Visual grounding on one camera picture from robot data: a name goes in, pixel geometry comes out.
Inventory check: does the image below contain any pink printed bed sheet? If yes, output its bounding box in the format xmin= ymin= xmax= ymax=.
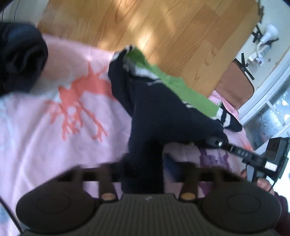
xmin=1 ymin=35 xmax=241 ymax=214

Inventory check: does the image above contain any person's right hand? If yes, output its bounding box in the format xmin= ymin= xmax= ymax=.
xmin=240 ymin=169 xmax=275 ymax=196

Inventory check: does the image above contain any green knit cloth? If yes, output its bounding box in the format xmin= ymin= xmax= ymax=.
xmin=125 ymin=47 xmax=223 ymax=120

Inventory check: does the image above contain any dark navy clothes pile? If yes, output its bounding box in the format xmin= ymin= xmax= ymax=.
xmin=1 ymin=22 xmax=48 ymax=96

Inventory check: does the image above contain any white power strip with plugs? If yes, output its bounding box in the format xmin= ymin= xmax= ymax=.
xmin=248 ymin=24 xmax=279 ymax=66

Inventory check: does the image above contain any brown cushion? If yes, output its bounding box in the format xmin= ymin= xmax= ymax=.
xmin=215 ymin=58 xmax=255 ymax=110

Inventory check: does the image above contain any dark navy striped garment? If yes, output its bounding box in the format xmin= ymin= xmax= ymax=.
xmin=108 ymin=46 xmax=242 ymax=194

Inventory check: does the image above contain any white window frame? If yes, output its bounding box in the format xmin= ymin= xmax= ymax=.
xmin=237 ymin=56 xmax=290 ymax=150

